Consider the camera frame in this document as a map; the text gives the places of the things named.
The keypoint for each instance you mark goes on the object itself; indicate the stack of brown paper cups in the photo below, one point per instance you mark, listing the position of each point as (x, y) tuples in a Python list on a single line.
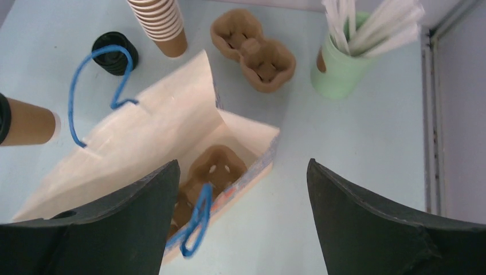
[(162, 22)]

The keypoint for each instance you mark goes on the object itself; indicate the single brown paper cup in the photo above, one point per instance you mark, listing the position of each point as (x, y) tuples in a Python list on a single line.
[(31, 124)]

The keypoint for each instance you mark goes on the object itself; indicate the stack of black cup lids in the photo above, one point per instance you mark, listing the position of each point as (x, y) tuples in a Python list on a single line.
[(116, 62)]

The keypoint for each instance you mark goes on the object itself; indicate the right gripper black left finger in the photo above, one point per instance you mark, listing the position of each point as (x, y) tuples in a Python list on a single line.
[(124, 232)]

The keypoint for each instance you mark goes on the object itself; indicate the green straw holder cup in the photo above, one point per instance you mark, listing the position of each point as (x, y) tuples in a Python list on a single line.
[(335, 74)]

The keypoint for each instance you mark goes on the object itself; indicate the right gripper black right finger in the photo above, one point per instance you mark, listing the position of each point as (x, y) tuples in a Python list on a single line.
[(362, 232)]

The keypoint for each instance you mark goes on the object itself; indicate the bundle of white wrapped straws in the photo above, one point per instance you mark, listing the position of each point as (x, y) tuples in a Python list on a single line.
[(391, 25)]

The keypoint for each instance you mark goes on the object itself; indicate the black cup lid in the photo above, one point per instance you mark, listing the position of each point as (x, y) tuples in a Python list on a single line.
[(5, 118)]

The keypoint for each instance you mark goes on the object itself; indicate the separated brown pulp cup carrier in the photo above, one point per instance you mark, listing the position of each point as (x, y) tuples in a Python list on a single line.
[(219, 166)]

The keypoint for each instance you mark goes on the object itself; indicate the paper takeout bag blue handles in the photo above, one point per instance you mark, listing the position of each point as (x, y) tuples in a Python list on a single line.
[(177, 118)]

